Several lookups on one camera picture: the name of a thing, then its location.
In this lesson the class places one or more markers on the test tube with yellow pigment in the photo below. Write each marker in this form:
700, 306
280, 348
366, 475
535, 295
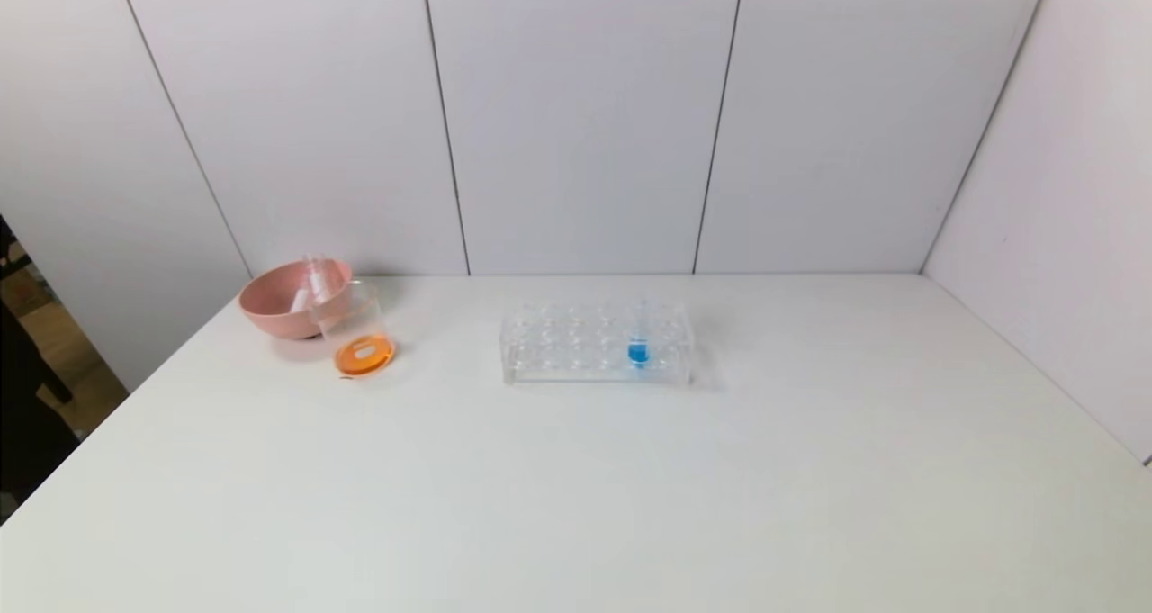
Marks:
317, 275

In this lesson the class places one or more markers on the test tube with red pigment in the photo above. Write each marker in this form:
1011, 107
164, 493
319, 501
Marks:
299, 301

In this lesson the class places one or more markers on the clear acrylic test tube rack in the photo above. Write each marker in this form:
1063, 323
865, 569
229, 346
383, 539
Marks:
567, 352

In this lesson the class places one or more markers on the test tube with blue pigment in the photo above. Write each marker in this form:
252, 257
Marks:
638, 353

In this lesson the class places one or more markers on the pink plastic bowl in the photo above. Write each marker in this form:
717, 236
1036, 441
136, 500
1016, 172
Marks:
270, 307

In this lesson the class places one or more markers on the black tripod stand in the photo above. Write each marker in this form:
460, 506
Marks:
56, 388

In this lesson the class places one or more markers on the brown cardboard box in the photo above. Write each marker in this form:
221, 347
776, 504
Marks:
31, 289

